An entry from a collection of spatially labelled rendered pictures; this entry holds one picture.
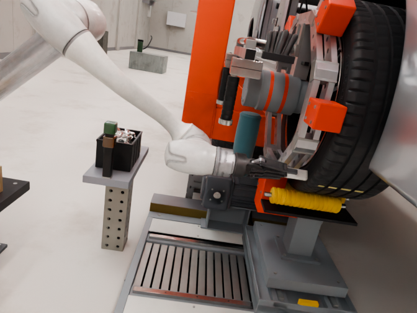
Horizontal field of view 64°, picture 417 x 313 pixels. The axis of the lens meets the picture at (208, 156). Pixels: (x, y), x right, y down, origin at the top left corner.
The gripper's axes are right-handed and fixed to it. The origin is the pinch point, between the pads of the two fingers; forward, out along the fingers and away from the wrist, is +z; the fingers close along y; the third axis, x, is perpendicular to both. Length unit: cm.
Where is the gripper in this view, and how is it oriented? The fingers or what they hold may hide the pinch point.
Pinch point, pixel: (296, 174)
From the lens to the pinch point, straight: 108.3
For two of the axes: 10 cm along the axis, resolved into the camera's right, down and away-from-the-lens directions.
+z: 9.9, 1.6, 0.5
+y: 1.2, -4.2, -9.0
